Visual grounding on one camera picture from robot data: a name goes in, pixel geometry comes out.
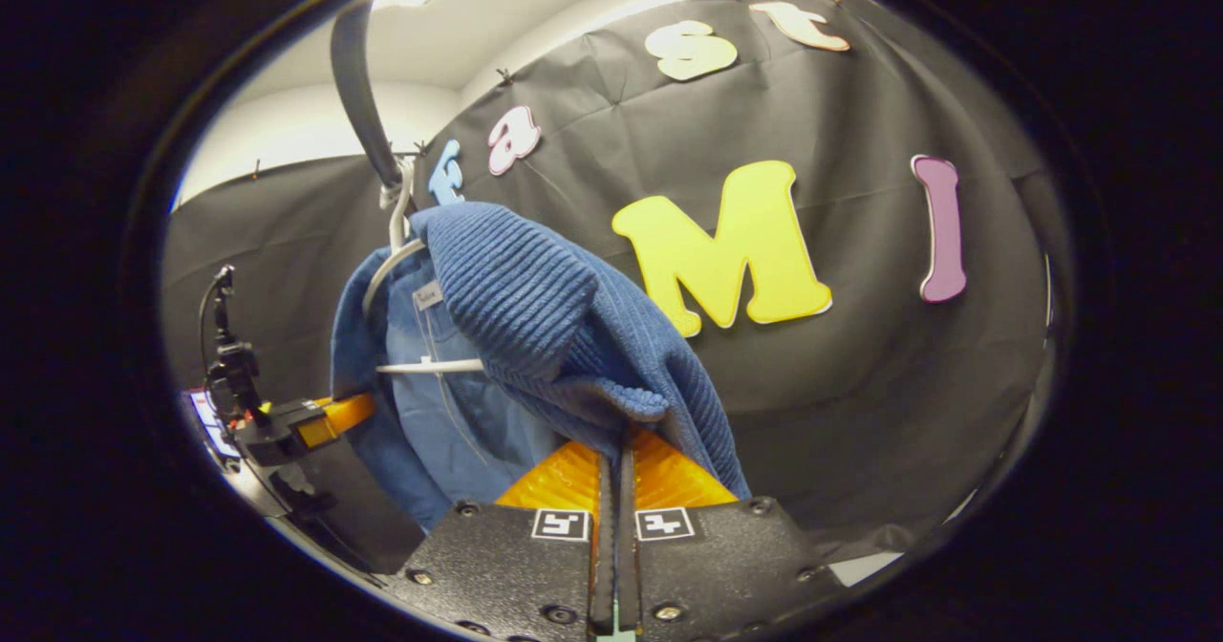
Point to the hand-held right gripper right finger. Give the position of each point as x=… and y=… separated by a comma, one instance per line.
x=726, y=566

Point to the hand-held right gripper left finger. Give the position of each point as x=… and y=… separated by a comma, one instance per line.
x=506, y=566

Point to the black clothes rack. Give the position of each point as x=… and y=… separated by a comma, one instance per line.
x=358, y=78

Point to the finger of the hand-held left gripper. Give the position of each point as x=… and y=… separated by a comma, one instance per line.
x=349, y=413

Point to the black backdrop cloth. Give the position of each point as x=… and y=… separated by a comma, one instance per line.
x=860, y=384

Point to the white plastic hanger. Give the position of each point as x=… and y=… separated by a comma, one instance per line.
x=430, y=367

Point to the bright display screen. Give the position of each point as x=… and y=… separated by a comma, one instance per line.
x=212, y=427

